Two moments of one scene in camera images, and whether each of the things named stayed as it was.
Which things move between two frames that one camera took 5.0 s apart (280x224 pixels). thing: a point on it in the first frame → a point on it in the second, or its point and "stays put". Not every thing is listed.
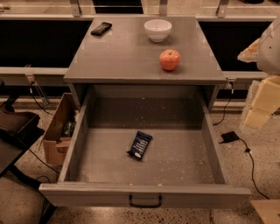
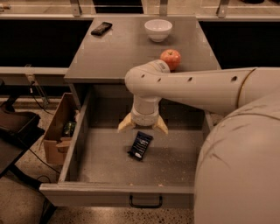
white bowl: (157, 30) stays put
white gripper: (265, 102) → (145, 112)
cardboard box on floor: (58, 136) stays put
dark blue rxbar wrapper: (140, 145) stays put
